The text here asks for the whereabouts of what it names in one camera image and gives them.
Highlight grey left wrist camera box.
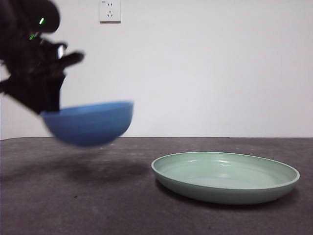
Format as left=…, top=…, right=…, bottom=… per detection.
left=56, top=44, right=68, bottom=59

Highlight blue ribbed bowl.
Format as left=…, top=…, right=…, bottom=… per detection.
left=40, top=99, right=134, bottom=147

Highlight white wall power socket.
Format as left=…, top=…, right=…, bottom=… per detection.
left=99, top=0, right=122, bottom=24

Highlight green round plate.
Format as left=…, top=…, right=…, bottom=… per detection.
left=151, top=151, right=301, bottom=205

